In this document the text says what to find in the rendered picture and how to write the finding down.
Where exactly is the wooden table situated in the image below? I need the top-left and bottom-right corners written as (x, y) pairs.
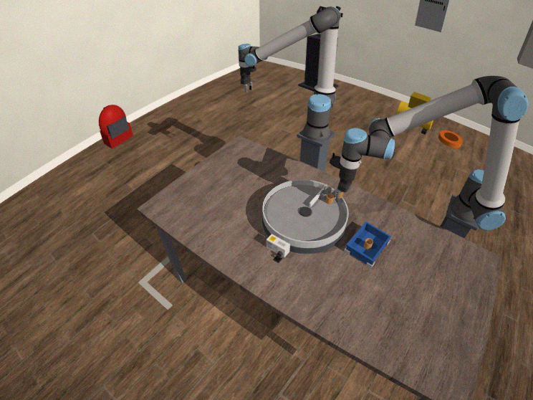
top-left (137, 136), bottom-right (503, 400)

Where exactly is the white control box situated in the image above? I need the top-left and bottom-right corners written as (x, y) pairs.
top-left (266, 234), bottom-right (291, 263)

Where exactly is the grey turntable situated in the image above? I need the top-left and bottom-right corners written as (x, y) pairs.
top-left (261, 178), bottom-right (350, 254)

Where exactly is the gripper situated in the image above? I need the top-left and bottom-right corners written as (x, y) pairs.
top-left (239, 66), bottom-right (255, 93)
top-left (337, 166), bottom-right (357, 193)

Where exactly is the red welding helmet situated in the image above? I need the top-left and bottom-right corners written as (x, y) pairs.
top-left (98, 105), bottom-right (133, 149)

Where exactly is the grey wall cabinet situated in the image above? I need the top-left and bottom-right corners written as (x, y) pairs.
top-left (517, 19), bottom-right (533, 67)

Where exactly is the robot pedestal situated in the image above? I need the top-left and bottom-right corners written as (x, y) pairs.
top-left (297, 130), bottom-right (336, 172)
top-left (440, 204), bottom-right (480, 239)

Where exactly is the black cabinet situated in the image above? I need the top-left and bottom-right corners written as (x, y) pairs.
top-left (299, 34), bottom-right (339, 90)

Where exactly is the blue crate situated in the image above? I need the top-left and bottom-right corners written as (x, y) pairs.
top-left (346, 222), bottom-right (391, 265)

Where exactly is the orange ring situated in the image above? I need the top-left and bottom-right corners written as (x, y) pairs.
top-left (438, 130), bottom-right (464, 149)

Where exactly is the yellow cart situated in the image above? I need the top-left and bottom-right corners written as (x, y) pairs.
top-left (397, 92), bottom-right (435, 135)

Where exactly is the grey electrical panel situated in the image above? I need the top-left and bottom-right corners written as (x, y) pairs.
top-left (415, 0), bottom-right (451, 32)

